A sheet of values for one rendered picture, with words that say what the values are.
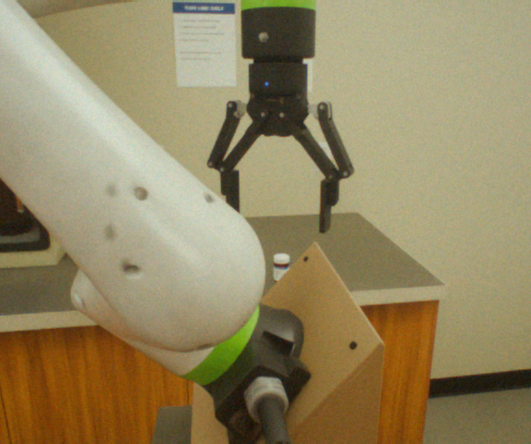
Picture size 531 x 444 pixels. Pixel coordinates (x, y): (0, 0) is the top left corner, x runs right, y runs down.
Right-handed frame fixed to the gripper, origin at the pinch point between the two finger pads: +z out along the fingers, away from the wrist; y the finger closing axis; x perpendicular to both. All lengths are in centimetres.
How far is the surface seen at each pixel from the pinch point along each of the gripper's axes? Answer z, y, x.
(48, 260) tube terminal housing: 31, 84, -35
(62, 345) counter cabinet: 43, 62, -16
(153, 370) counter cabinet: 53, 44, -27
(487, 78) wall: -19, -28, -152
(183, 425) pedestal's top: 33.5, 13.1, 6.4
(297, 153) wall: 9, 36, -114
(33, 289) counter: 33, 75, -21
